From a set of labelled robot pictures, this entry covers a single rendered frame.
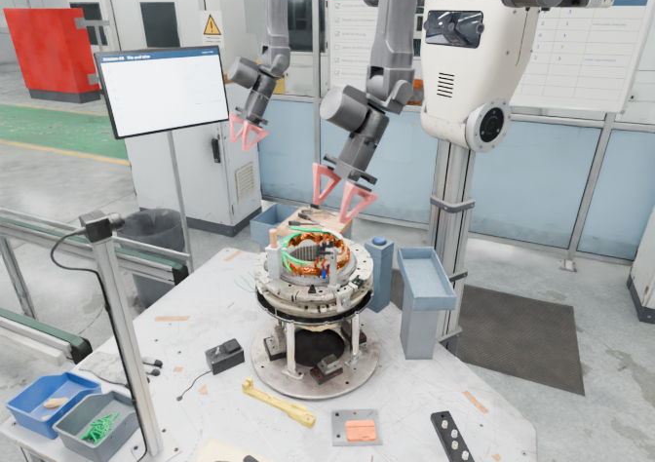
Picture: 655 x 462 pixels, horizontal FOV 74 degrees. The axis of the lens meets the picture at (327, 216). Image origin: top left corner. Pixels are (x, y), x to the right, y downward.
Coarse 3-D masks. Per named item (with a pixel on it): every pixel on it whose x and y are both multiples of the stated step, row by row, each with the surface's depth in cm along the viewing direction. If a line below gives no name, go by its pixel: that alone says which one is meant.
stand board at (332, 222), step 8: (304, 208) 156; (296, 216) 150; (312, 216) 150; (320, 216) 150; (328, 216) 150; (336, 216) 150; (328, 224) 144; (336, 224) 144; (344, 224) 144; (280, 232) 142; (288, 232) 140
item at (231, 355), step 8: (224, 344) 126; (232, 344) 126; (208, 352) 124; (224, 352) 124; (232, 352) 124; (240, 352) 125; (208, 360) 123; (216, 360) 122; (224, 360) 122; (232, 360) 124; (240, 360) 126; (216, 368) 122; (224, 368) 124
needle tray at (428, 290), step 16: (400, 256) 127; (416, 256) 132; (432, 256) 131; (416, 272) 126; (432, 272) 126; (416, 288) 119; (432, 288) 119; (448, 288) 114; (416, 304) 110; (432, 304) 110; (448, 304) 110; (416, 320) 121; (432, 320) 121; (400, 336) 136; (416, 336) 124; (432, 336) 124; (416, 352) 126; (432, 352) 127
